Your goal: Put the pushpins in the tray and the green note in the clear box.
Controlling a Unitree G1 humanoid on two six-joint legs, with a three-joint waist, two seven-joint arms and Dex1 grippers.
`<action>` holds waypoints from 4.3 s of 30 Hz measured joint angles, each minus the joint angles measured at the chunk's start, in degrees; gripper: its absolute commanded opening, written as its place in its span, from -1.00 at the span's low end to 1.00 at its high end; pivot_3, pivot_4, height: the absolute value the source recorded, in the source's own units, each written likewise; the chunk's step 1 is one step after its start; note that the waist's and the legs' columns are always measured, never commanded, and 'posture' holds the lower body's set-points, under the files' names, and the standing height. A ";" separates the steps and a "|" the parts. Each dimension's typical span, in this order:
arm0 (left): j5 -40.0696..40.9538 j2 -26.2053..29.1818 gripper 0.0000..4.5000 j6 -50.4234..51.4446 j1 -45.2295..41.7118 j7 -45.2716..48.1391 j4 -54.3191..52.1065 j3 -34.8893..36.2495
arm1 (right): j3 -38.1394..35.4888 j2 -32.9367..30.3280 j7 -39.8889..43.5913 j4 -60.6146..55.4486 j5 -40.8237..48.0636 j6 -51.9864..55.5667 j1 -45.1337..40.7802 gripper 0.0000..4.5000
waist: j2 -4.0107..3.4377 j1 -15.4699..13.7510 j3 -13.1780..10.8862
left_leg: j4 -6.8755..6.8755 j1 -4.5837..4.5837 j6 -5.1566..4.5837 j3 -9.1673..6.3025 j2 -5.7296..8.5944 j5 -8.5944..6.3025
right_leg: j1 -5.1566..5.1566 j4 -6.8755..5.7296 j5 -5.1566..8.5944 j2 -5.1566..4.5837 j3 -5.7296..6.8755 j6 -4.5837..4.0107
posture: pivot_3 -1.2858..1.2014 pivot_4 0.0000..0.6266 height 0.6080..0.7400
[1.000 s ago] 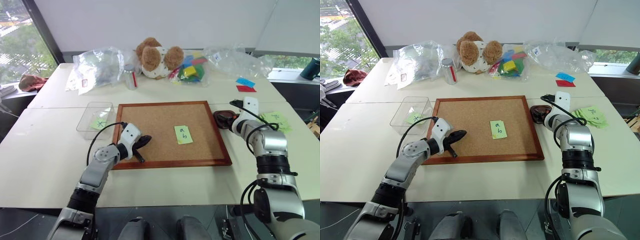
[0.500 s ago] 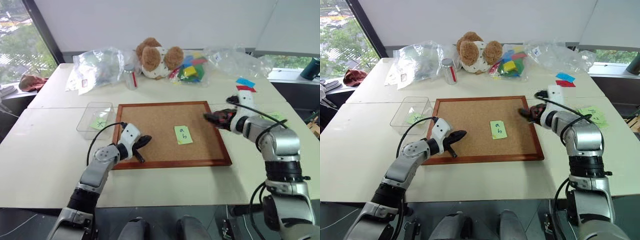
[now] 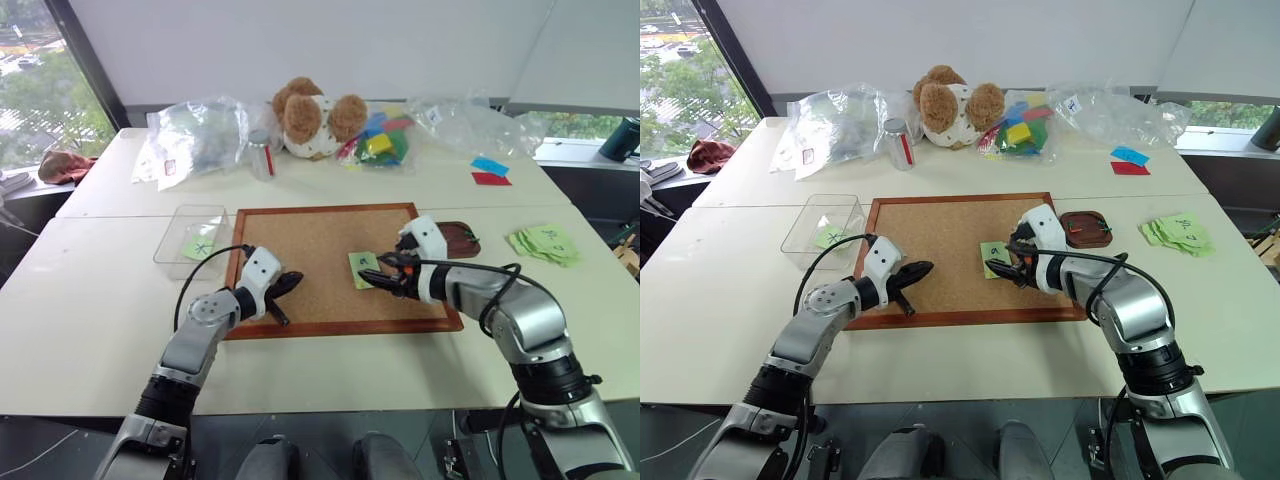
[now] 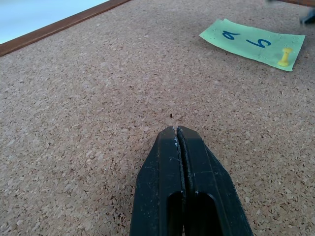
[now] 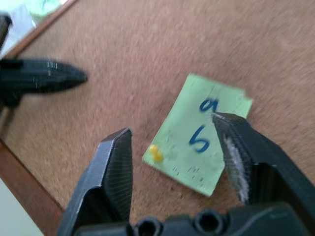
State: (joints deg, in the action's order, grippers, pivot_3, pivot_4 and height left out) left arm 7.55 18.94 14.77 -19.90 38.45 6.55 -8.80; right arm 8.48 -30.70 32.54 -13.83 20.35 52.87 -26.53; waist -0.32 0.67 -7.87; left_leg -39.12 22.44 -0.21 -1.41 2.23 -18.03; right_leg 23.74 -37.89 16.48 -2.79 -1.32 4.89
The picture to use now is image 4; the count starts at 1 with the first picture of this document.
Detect dark blurred gripper tip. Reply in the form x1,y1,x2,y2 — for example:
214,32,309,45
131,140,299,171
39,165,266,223
299,7,315,25

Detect yellow pushpin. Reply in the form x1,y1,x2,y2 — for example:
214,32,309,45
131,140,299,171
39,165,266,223
277,48,294,67

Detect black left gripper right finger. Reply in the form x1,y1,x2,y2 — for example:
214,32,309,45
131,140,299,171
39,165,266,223
176,125,254,236

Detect green paper note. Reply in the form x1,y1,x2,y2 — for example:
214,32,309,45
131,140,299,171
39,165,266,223
198,18,306,72

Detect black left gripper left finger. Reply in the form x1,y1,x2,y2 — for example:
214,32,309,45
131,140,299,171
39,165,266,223
129,126,186,236

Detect cork board with wooden frame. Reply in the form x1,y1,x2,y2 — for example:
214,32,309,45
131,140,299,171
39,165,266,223
0,0,315,236

